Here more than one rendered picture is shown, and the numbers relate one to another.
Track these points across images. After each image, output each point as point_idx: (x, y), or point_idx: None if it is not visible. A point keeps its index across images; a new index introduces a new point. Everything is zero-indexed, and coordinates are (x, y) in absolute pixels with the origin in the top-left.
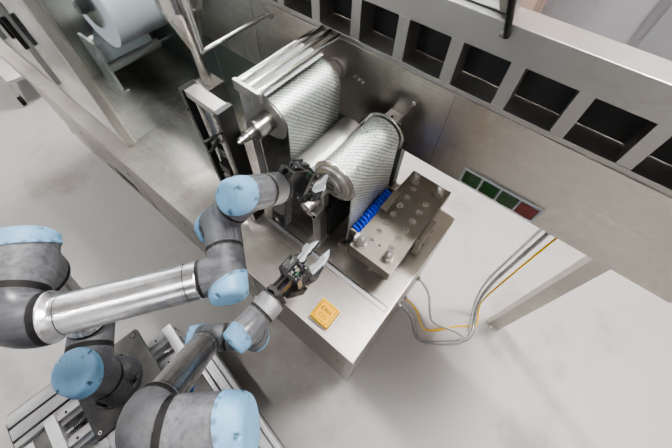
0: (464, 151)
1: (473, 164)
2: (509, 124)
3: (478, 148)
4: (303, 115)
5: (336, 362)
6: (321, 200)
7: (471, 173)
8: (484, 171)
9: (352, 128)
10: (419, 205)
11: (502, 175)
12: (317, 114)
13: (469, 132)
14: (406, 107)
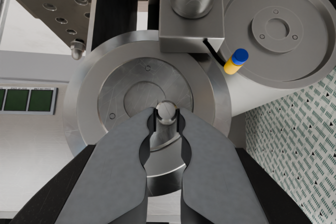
0: (60, 136)
1: (45, 124)
2: (20, 206)
3: (45, 151)
4: (306, 204)
5: None
6: (168, 5)
7: (42, 111)
8: (30, 122)
9: None
10: (73, 26)
11: (9, 130)
12: (275, 162)
13: (61, 168)
14: None
